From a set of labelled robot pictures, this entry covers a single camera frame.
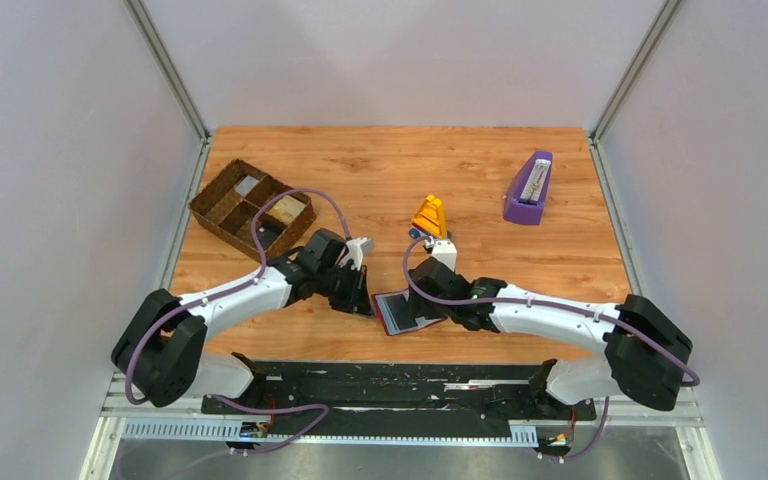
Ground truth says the red leather card holder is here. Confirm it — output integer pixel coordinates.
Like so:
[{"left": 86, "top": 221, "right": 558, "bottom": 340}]
[{"left": 371, "top": 289, "right": 446, "bottom": 336}]

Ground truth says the grey card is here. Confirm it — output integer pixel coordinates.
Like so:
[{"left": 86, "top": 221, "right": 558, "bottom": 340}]
[{"left": 378, "top": 291, "right": 418, "bottom": 335}]

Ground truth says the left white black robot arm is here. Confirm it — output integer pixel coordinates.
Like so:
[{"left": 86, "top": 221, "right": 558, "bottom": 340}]
[{"left": 111, "top": 237, "right": 373, "bottom": 408}]

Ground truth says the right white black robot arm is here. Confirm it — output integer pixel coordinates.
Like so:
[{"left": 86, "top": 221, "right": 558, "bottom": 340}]
[{"left": 406, "top": 258, "right": 699, "bottom": 411}]

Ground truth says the black card in basket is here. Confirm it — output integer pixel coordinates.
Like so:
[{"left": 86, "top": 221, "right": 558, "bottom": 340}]
[{"left": 252, "top": 224, "right": 284, "bottom": 251}]

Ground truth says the gold card in basket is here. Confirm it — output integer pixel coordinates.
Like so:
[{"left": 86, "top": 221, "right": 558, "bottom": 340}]
[{"left": 268, "top": 196, "right": 306, "bottom": 225}]

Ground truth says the silver card in basket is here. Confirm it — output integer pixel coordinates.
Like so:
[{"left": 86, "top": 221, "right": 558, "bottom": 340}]
[{"left": 234, "top": 175, "right": 260, "bottom": 197}]

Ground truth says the yellow toy truck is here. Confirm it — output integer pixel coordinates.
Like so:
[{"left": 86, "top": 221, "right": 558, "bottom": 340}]
[{"left": 409, "top": 194, "right": 452, "bottom": 239}]

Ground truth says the purple metronome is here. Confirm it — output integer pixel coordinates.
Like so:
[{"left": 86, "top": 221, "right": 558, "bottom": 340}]
[{"left": 502, "top": 150, "right": 554, "bottom": 226}]

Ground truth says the brown woven divided basket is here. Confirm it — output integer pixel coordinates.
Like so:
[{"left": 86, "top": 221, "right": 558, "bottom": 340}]
[{"left": 189, "top": 159, "right": 317, "bottom": 260}]

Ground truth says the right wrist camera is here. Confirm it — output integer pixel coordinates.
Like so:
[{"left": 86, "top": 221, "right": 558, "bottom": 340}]
[{"left": 424, "top": 238, "right": 457, "bottom": 272}]

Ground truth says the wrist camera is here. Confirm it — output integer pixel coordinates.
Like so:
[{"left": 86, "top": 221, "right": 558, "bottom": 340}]
[
  {"left": 424, "top": 238, "right": 457, "bottom": 272},
  {"left": 340, "top": 237, "right": 375, "bottom": 271}
]

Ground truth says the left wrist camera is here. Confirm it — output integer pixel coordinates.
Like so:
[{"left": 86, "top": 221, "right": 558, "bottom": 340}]
[{"left": 340, "top": 237, "right": 375, "bottom": 271}]

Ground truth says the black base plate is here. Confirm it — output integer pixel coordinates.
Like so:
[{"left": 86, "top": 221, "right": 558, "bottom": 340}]
[{"left": 236, "top": 361, "right": 596, "bottom": 436}]

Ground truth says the white slotted cable duct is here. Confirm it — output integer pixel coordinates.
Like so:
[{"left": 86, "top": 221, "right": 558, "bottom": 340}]
[{"left": 120, "top": 418, "right": 538, "bottom": 447}]

